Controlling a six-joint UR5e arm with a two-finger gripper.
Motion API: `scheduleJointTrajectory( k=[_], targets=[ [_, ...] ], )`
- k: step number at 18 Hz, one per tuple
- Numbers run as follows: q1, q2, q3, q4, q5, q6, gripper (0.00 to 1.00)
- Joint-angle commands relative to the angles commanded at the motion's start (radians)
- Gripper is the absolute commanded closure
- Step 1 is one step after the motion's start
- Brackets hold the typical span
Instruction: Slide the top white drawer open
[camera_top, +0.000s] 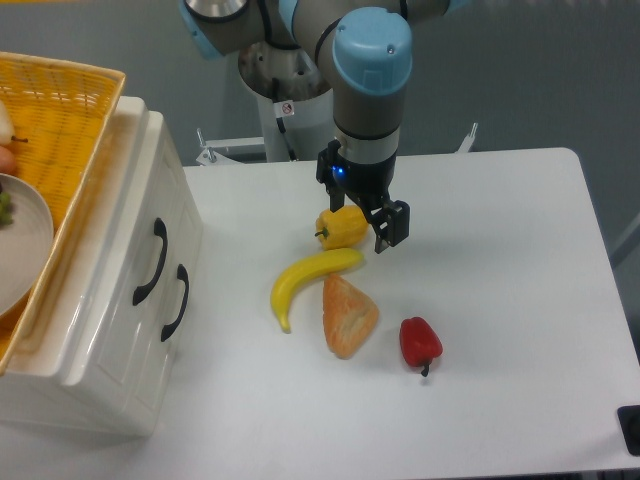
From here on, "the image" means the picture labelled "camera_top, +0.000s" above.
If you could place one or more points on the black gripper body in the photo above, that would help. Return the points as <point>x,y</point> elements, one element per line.
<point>365,184</point>

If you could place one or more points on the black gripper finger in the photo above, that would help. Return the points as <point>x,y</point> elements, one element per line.
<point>336,195</point>
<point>390,222</point>

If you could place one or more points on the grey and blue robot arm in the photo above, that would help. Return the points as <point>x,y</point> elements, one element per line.
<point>330,79</point>

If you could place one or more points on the white drawer cabinet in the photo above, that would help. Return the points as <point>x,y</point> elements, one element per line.
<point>75,369</point>

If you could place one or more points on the yellow bell pepper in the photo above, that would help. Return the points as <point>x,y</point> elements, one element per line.
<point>341,229</point>

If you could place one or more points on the yellow banana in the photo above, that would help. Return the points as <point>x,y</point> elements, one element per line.
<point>304,271</point>

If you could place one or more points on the orange bread piece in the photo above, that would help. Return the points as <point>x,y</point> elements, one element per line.
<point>349,316</point>

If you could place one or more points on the red bell pepper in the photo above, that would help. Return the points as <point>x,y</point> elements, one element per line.
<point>419,344</point>

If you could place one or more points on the yellow woven basket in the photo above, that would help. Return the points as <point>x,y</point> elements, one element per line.
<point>62,110</point>

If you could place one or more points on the black object at table edge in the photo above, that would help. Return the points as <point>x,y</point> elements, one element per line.
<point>629,419</point>

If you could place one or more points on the grey plate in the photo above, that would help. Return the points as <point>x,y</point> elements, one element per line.
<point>25,243</point>

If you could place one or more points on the green grapes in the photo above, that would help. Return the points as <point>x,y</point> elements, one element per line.
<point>6,209</point>

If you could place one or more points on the white pear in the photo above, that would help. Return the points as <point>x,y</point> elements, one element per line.
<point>7,129</point>

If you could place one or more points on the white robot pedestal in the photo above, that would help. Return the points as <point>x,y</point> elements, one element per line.
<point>294,101</point>

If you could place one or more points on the white table clamp bracket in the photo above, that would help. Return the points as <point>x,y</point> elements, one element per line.
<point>469,140</point>

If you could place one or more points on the white left clamp bracket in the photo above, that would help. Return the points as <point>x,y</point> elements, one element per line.
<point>230,151</point>

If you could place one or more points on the black lower drawer handle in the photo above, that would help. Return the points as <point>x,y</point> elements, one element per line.
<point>178,301</point>

